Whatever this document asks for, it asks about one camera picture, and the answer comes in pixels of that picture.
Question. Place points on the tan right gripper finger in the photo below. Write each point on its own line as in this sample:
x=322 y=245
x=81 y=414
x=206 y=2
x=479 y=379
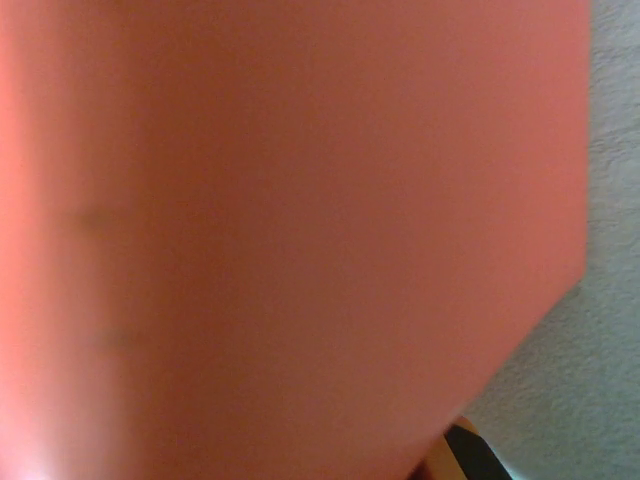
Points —
x=465 y=460

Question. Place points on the orange wrapping paper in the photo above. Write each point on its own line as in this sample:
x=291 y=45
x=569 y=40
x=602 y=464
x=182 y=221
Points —
x=300 y=225

